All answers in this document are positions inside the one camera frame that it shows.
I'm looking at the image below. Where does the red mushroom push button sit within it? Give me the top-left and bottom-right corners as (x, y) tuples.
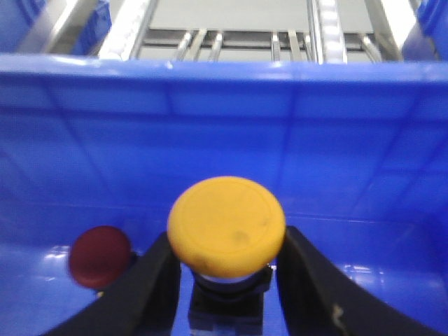
(68, 225), (135, 291)

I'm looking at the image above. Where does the blue crate rear left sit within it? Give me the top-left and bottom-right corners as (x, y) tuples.
(1, 1), (111, 55)

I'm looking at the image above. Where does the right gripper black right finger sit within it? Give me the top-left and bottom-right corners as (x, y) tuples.
(276, 225), (439, 335)

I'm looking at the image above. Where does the steel roller rack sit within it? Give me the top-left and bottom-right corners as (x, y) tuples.
(17, 0), (421, 66)

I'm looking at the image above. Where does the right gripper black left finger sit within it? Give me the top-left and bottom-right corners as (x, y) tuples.
(48, 232), (181, 335)

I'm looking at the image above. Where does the blue crate rear right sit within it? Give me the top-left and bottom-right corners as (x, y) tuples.
(401, 0), (447, 62)

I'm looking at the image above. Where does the yellow mushroom push button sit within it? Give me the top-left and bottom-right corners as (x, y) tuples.
(167, 176), (286, 335)

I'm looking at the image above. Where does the blue plastic crate right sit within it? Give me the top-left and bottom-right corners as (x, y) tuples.
(1, 54), (447, 335)

